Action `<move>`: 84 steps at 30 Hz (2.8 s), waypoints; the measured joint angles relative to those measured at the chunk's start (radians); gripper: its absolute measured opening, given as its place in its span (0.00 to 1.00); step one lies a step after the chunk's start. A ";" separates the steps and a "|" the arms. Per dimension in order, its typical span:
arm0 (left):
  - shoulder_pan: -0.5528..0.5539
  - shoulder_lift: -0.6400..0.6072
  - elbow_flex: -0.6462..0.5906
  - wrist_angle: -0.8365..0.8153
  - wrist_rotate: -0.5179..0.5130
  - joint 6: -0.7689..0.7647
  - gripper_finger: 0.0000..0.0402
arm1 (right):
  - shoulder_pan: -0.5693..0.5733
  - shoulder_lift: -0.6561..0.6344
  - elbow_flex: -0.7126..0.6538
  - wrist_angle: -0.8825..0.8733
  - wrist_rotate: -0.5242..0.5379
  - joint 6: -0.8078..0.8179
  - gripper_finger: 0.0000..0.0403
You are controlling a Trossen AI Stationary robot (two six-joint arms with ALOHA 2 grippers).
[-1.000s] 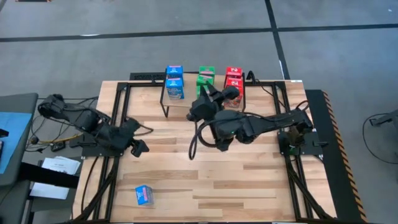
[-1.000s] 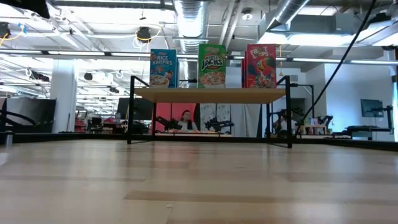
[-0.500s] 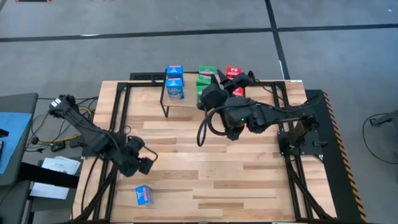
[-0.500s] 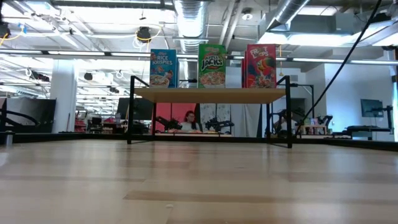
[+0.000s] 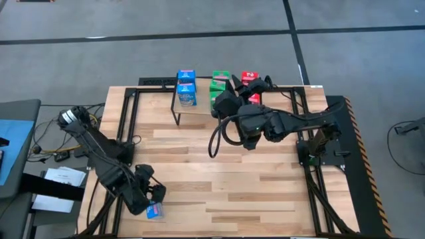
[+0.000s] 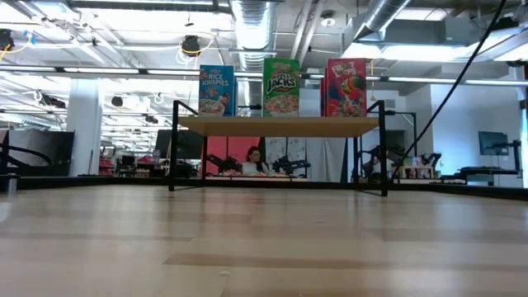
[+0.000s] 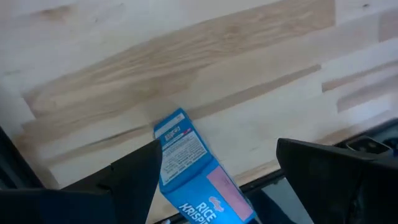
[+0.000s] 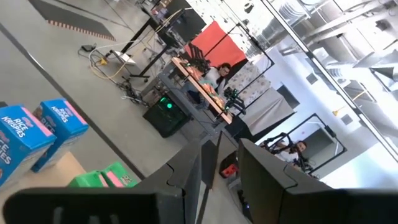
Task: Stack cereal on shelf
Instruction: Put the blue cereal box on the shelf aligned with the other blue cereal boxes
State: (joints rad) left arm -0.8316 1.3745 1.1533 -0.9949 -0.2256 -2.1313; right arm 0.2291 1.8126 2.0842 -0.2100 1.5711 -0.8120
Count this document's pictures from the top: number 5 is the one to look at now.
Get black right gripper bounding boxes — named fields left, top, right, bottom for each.
left=230, top=74, right=272, bottom=116

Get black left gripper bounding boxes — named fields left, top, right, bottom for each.
left=122, top=181, right=167, bottom=216

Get blue Rice Krispies cereal box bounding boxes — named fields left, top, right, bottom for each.
left=177, top=69, right=197, bottom=84
left=145, top=200, right=165, bottom=220
left=176, top=82, right=197, bottom=107

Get white paper sheets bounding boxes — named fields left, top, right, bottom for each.
left=31, top=167, right=87, bottom=214

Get black power adapter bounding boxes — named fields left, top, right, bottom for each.
left=54, top=151, right=71, bottom=163

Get blue pad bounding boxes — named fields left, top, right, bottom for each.
left=0, top=119, right=35, bottom=187

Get grey metal stand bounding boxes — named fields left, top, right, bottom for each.
left=394, top=116, right=425, bottom=136

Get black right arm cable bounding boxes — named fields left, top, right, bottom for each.
left=262, top=74, right=346, bottom=120

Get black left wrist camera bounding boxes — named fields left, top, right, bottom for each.
left=134, top=164, right=155, bottom=183

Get wooden shelf with black frame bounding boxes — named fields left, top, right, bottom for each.
left=170, top=76, right=264, bottom=126

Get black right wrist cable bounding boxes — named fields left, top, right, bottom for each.
left=208, top=114, right=248, bottom=159

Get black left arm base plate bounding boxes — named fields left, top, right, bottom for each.
left=86, top=153, right=133, bottom=168

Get yellow cable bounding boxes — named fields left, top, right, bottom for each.
left=42, top=114, right=98, bottom=154

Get black strap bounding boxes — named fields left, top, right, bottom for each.
left=19, top=172, right=86, bottom=202

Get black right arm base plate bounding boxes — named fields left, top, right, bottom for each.
left=296, top=139, right=351, bottom=167

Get black aluminium table frame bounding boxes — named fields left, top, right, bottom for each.
left=76, top=84, right=358, bottom=239

